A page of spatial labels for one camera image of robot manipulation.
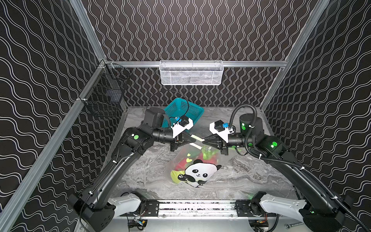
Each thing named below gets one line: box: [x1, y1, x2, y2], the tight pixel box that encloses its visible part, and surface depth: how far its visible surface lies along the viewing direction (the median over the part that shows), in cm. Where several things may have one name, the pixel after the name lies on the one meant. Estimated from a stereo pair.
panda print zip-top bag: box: [170, 144, 232, 189], surface depth 70 cm
